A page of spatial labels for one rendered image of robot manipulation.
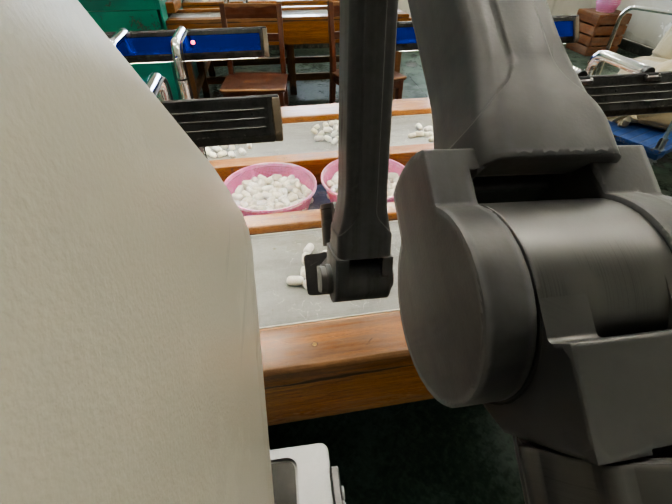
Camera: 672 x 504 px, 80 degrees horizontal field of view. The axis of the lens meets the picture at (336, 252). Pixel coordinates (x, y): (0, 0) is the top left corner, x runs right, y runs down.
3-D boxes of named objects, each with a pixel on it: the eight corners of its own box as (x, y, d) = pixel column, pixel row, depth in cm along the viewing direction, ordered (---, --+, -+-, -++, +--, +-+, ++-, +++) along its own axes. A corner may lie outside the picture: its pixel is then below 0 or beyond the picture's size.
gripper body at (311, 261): (302, 254, 65) (305, 254, 57) (364, 248, 66) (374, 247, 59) (307, 294, 65) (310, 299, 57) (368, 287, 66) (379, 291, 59)
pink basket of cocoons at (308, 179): (334, 221, 115) (334, 192, 109) (247, 251, 105) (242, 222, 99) (293, 180, 133) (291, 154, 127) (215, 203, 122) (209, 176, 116)
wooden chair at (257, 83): (230, 155, 293) (204, 13, 234) (238, 130, 325) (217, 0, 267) (290, 153, 294) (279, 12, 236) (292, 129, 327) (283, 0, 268)
